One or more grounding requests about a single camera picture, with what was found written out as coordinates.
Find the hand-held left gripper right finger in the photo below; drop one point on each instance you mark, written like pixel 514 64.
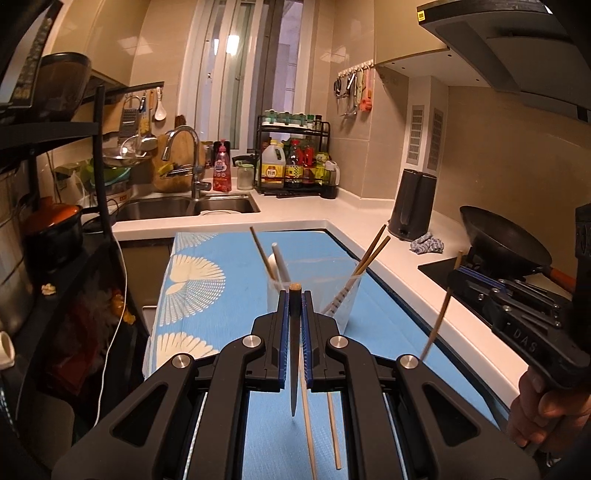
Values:
pixel 307 341

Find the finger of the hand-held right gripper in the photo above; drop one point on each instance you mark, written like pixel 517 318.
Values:
pixel 471 295
pixel 512 287

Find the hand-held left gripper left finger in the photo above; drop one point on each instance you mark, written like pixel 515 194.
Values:
pixel 282 341

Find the bamboo chopstick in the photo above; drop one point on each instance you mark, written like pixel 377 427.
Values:
pixel 374 256
pixel 261 248
pixel 334 429
pixel 369 249
pixel 309 424
pixel 436 323

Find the clear plastic utensil container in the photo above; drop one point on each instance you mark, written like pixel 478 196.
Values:
pixel 330 277

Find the white ceramic spoon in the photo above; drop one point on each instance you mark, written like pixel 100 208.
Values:
pixel 280 263

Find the person's right hand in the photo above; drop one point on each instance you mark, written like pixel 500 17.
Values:
pixel 540 410

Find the black gas stove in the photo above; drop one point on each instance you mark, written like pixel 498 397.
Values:
pixel 436 272

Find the black wok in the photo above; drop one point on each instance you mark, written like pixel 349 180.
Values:
pixel 503 240

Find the blue patterned tablecloth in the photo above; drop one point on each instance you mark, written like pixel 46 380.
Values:
pixel 240 304

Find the blue checked rag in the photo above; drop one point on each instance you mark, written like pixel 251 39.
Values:
pixel 427 244

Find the black electric kettle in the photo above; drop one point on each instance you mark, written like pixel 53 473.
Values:
pixel 411 207

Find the glass jar with green lid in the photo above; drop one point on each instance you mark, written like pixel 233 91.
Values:
pixel 245 177

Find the yellow cooking oil bottle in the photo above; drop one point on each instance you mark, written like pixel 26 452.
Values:
pixel 272 168

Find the dark soy sauce bottle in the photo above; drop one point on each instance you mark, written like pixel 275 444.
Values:
pixel 293 166

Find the red dish soap bottle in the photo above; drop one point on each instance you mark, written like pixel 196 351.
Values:
pixel 221 168

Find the steel kitchen sink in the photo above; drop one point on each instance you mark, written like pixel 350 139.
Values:
pixel 157 207

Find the chrome kitchen faucet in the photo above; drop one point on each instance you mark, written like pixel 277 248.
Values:
pixel 196 157

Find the wooden cutting board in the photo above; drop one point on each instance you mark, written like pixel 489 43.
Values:
pixel 182 152

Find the black spice rack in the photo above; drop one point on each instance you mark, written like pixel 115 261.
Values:
pixel 295 127

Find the orange hanging tool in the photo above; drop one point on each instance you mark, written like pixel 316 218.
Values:
pixel 367 99

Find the green plastic bowl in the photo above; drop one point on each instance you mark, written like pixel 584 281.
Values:
pixel 113 175

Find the hanging metal kitchen scissors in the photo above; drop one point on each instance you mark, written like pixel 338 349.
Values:
pixel 346 92

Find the metal strainer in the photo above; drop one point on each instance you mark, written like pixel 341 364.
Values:
pixel 127 157

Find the grey range hood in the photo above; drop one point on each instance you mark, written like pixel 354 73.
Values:
pixel 508 41

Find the black pot with orange lid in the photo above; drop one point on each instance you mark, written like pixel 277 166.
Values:
pixel 51 235

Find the black storage shelf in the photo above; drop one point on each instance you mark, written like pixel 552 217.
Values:
pixel 102 152

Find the white hanging ladle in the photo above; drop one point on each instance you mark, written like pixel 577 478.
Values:
pixel 159 110

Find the metal box grater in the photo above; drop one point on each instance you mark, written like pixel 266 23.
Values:
pixel 129 124

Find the kitchen window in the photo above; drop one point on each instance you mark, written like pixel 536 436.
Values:
pixel 249 69

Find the white cup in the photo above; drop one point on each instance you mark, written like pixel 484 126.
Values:
pixel 5 350

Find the large metal pot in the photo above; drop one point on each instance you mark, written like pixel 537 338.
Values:
pixel 14 258

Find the dark glass jar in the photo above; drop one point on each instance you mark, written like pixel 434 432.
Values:
pixel 64 83

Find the grey wall vent panel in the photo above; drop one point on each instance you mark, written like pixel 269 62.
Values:
pixel 415 134
pixel 436 138

